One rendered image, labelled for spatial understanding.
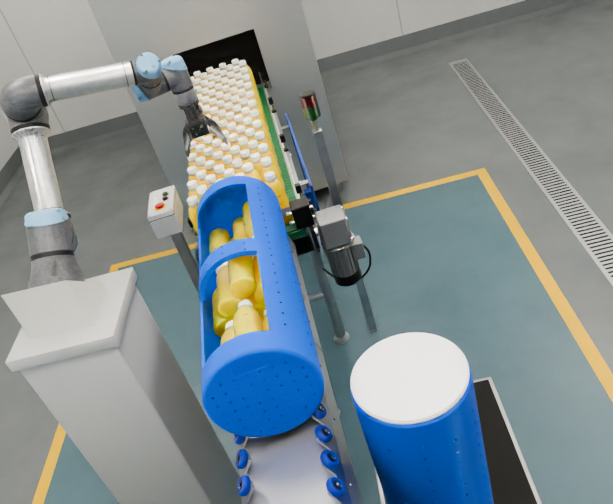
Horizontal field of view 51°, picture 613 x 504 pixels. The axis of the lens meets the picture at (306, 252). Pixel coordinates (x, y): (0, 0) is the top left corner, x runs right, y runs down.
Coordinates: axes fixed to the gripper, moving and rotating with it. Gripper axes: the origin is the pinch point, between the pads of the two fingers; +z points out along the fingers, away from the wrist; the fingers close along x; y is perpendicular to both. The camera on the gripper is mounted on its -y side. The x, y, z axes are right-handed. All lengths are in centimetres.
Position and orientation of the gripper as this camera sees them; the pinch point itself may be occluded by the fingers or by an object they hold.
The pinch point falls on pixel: (208, 150)
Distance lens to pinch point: 237.0
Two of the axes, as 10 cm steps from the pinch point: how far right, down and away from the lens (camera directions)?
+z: 2.6, 7.9, 5.6
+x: 9.5, -3.0, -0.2
